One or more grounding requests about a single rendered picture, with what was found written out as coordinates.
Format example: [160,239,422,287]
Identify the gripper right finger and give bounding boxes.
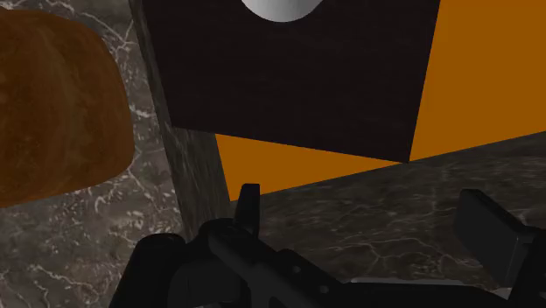
[452,188,546,308]

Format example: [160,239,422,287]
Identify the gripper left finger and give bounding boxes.
[108,183,342,308]

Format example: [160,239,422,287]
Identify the brown bread loaf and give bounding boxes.
[0,7,137,209]

